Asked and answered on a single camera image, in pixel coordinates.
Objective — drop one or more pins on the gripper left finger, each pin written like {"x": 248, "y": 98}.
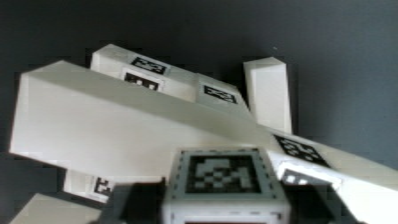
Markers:
{"x": 134, "y": 204}

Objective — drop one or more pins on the white tagged cube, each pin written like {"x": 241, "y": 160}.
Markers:
{"x": 225, "y": 190}

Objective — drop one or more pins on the white U-shaped obstacle frame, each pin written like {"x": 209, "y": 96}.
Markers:
{"x": 270, "y": 93}

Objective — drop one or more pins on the white chair leg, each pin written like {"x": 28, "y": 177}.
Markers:
{"x": 88, "y": 186}

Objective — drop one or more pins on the white chair back part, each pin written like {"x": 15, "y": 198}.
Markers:
{"x": 108, "y": 128}

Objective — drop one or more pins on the white chair seat part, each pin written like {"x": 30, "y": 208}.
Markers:
{"x": 191, "y": 86}

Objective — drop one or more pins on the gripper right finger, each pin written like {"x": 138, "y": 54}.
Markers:
{"x": 319, "y": 207}

